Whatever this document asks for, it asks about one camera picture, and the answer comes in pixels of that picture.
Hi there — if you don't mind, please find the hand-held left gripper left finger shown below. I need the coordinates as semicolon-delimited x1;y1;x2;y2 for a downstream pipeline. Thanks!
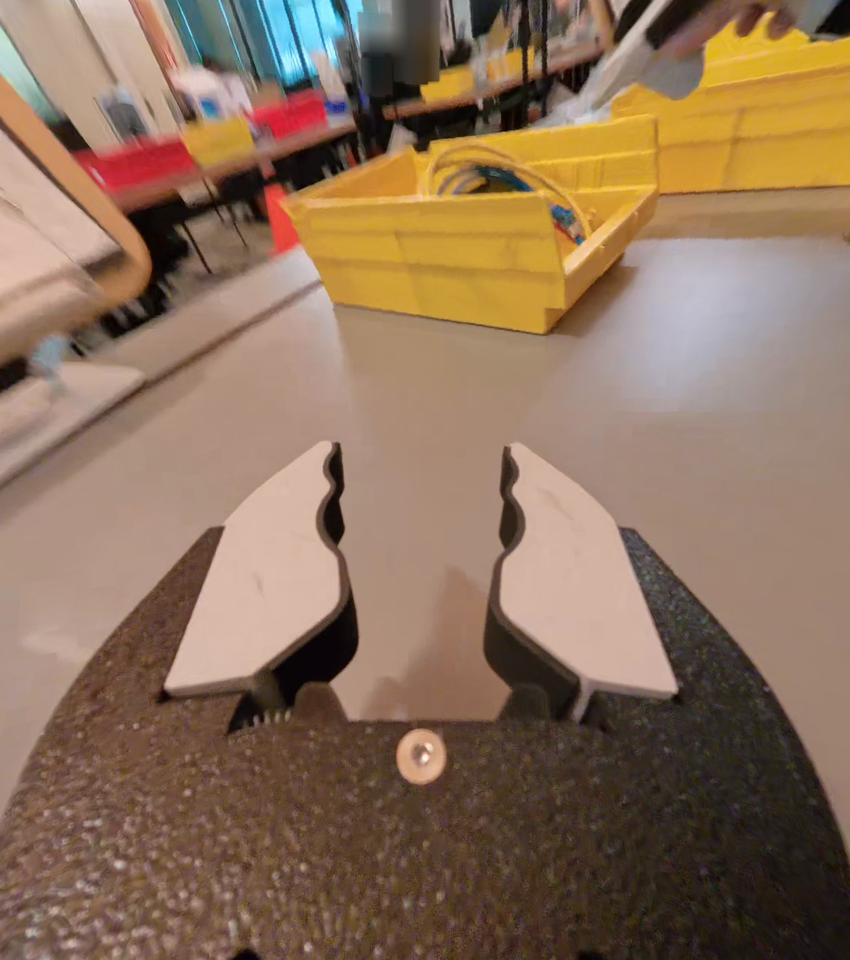
163;439;360;700

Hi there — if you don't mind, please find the document stand with instruction sheet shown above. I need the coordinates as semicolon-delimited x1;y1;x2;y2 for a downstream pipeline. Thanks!
0;7;152;526

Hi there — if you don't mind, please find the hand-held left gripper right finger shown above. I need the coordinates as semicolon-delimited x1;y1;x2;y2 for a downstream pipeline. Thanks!
484;441;680;723

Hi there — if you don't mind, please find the brown background table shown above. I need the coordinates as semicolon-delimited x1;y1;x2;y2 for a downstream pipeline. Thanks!
113;112;360;279

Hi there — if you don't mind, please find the yellow bin with black divider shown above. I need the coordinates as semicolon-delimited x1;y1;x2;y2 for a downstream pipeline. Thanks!
281;112;660;336

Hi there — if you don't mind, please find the red plastic bin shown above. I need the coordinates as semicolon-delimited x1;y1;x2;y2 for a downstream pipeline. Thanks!
74;137;199;190
251;91;330;138

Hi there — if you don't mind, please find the orange traffic cone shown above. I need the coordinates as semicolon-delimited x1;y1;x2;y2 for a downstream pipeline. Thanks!
263;183;301;258

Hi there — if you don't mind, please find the person's right hand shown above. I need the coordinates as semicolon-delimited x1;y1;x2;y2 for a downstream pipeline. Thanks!
657;0;801;61

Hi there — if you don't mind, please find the grey desk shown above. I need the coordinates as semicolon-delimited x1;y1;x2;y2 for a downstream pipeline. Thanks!
0;180;850;960

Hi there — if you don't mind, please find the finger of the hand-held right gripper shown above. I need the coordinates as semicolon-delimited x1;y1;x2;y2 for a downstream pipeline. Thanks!
638;41;709;102

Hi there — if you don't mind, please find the yellow network cable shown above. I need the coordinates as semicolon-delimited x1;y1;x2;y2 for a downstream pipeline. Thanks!
425;141;600;243

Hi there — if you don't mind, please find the large yellow plastic bin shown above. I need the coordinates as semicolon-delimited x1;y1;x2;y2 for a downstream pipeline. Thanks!
612;22;850;195

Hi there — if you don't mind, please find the small yellow plastic bin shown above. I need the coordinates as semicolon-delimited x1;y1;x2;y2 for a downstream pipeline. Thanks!
419;64;475;104
183;118;256;168

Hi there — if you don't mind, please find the blue network cable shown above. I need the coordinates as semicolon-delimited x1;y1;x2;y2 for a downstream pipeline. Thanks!
453;163;592;247

